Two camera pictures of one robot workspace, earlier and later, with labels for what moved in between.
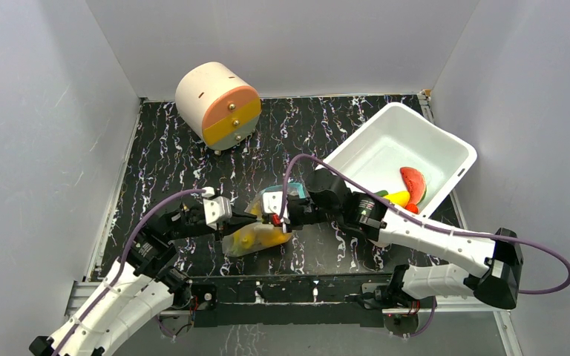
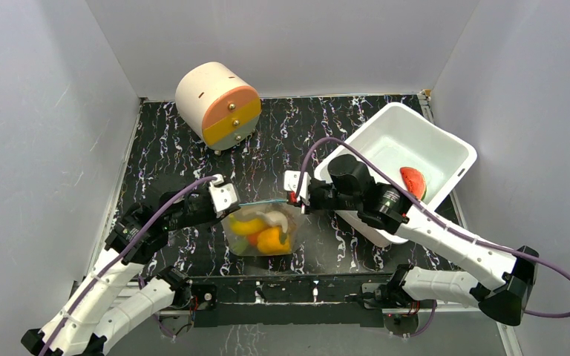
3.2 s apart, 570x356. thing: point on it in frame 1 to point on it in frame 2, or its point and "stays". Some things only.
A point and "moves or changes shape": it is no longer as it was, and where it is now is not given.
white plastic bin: (402, 137) stays
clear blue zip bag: (260, 235) moves or changes shape
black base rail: (303, 300) stays
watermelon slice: (415, 183) stays
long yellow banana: (242, 240) moves or changes shape
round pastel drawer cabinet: (217, 105) stays
